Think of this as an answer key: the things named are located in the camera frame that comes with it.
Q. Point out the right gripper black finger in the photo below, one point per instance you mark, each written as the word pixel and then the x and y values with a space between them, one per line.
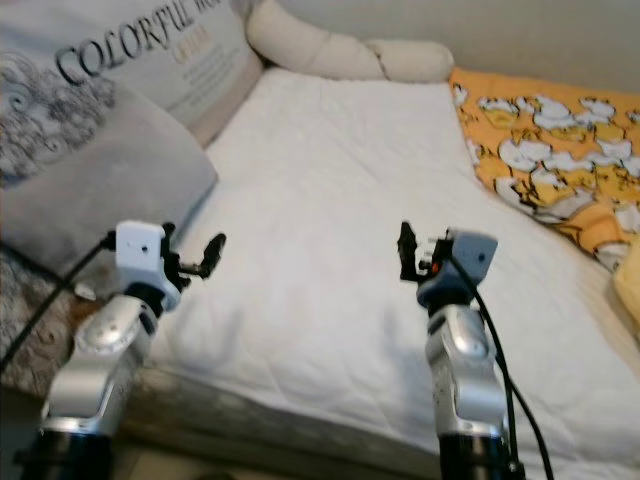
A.
pixel 408 250

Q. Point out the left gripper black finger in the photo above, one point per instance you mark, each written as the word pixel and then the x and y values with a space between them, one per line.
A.
pixel 216 255

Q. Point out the pale yellow egg print blanket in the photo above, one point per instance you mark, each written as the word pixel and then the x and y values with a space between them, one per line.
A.
pixel 628 300

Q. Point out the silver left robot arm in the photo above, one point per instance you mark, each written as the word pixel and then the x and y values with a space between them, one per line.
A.
pixel 95 390

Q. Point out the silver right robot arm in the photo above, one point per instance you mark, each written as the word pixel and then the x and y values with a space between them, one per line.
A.
pixel 465 370

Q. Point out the white quilted mattress pad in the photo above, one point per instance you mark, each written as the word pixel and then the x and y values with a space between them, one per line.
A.
pixel 340 200

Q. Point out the plain grey pillow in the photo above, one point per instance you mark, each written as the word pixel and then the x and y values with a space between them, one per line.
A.
pixel 110 190

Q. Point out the orange egg print blanket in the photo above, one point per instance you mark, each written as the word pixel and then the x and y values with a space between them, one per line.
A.
pixel 540 140

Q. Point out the grey paisley print sheet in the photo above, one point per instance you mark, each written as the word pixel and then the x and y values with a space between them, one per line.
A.
pixel 30 340

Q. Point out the grey quilted mattress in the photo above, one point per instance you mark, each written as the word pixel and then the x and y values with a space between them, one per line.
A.
pixel 260 430

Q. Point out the grey pillow with Colorful print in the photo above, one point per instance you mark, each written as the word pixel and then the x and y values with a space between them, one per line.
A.
pixel 180 70

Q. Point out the long beige bolster pillow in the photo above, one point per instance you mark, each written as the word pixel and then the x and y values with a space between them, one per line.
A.
pixel 310 45

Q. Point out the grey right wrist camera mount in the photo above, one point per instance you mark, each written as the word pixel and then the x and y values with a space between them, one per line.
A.
pixel 475 255

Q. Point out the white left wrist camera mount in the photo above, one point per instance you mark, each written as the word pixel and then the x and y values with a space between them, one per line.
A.
pixel 140 250

